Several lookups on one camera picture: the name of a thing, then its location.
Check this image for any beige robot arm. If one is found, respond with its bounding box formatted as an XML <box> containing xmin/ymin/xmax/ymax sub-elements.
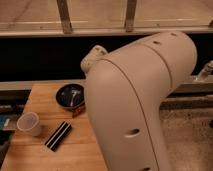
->
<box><xmin>81</xmin><ymin>31</ymin><xmax>197</xmax><ymax>171</ymax></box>

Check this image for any white spoon in bowl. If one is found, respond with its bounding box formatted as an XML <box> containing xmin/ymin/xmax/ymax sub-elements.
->
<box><xmin>70</xmin><ymin>90</ymin><xmax>79</xmax><ymax>107</ymax></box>

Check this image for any black bowl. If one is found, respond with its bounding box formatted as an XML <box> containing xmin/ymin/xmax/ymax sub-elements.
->
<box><xmin>56</xmin><ymin>84</ymin><xmax>84</xmax><ymax>110</ymax></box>

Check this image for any black striped box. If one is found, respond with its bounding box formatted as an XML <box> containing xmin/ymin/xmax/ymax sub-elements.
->
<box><xmin>45</xmin><ymin>121</ymin><xmax>72</xmax><ymax>151</ymax></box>

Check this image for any translucent white cup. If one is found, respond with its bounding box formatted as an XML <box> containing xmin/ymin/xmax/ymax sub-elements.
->
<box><xmin>17</xmin><ymin>112</ymin><xmax>41</xmax><ymax>137</ymax></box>

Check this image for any white object at right edge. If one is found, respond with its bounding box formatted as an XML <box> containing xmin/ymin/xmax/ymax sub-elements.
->
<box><xmin>197</xmin><ymin>60</ymin><xmax>213</xmax><ymax>82</ymax></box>

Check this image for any right metal window post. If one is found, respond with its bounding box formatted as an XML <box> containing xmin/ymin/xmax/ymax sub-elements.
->
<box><xmin>124</xmin><ymin>0</ymin><xmax>137</xmax><ymax>32</ymax></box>

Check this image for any metal window post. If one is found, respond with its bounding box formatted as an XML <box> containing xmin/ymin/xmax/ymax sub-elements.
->
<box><xmin>124</xmin><ymin>0</ymin><xmax>137</xmax><ymax>32</ymax></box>
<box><xmin>56</xmin><ymin>0</ymin><xmax>72</xmax><ymax>34</ymax></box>

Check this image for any left metal window post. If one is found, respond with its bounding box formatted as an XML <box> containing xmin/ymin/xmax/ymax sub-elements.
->
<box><xmin>56</xmin><ymin>0</ymin><xmax>72</xmax><ymax>34</ymax></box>

